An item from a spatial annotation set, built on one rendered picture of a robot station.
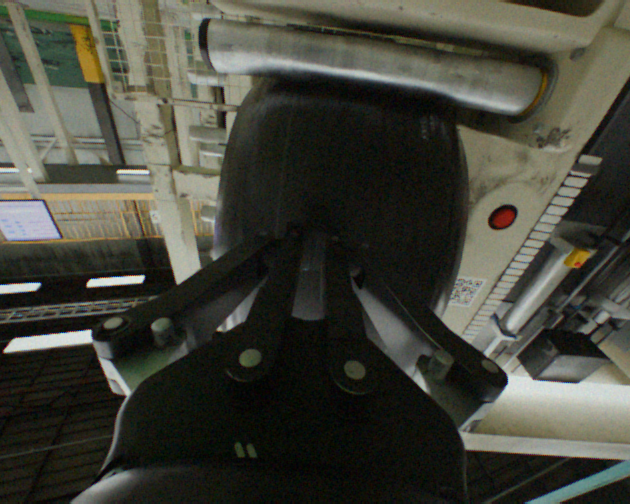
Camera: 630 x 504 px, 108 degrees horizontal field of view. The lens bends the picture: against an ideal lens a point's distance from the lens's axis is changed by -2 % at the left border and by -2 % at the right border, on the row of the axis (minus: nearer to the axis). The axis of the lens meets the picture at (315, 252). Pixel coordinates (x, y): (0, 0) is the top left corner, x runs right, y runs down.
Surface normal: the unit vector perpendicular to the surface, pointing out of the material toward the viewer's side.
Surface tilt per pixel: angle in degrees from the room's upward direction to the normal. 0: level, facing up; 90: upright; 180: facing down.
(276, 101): 142
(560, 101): 90
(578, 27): 90
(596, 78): 90
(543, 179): 90
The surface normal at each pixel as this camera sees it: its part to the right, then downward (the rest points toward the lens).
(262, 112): -0.21, -0.33
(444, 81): -0.07, 0.66
